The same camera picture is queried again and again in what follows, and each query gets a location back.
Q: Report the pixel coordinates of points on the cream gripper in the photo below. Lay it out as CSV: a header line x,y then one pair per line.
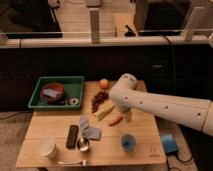
x,y
127,116

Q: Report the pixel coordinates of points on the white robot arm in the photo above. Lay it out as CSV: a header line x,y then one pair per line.
x,y
191,112

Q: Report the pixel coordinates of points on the blue cup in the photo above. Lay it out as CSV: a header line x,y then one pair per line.
x,y
128,142

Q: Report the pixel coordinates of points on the white paper cup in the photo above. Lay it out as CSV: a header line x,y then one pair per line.
x,y
47,148

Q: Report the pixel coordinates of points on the bunch of dark grapes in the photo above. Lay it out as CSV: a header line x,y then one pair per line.
x,y
98,99

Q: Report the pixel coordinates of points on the wooden folding table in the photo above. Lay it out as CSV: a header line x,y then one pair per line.
x,y
107,151

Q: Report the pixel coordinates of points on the orange fruit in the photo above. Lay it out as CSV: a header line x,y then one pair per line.
x,y
104,84

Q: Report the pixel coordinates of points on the blue cloth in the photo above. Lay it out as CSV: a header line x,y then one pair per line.
x,y
89,132

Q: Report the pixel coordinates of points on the small metal bowl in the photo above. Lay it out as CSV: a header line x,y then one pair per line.
x,y
83,144

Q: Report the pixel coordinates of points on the tape roll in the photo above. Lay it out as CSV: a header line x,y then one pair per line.
x,y
73,101

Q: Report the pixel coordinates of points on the black remote control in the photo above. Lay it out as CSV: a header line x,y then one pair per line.
x,y
72,137

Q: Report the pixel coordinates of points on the metal fork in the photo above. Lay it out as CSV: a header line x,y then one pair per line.
x,y
82,163

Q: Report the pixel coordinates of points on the red bowl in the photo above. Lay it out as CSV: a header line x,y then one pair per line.
x,y
52,92

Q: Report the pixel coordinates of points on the green plastic bin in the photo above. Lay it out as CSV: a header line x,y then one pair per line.
x,y
73,87

